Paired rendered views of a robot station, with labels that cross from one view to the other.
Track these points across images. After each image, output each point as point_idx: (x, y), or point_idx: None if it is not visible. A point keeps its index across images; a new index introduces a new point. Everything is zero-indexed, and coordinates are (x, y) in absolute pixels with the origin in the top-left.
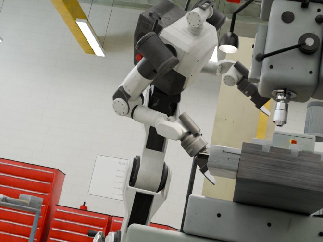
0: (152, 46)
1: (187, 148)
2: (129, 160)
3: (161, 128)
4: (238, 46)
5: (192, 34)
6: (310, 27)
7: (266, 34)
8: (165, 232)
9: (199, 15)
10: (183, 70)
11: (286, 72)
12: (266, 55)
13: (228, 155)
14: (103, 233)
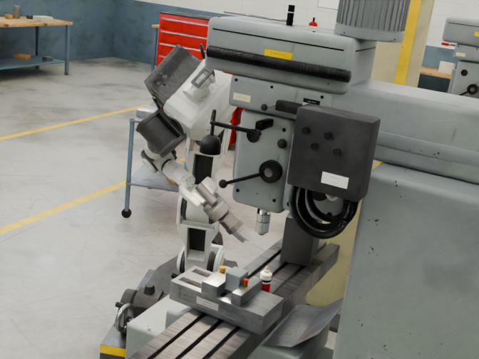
0: (147, 134)
1: (208, 216)
2: (180, 196)
3: (183, 196)
4: (217, 152)
5: (198, 102)
6: (275, 149)
7: None
8: (152, 334)
9: (192, 96)
10: (197, 138)
11: (251, 198)
12: (228, 183)
13: (184, 292)
14: (127, 306)
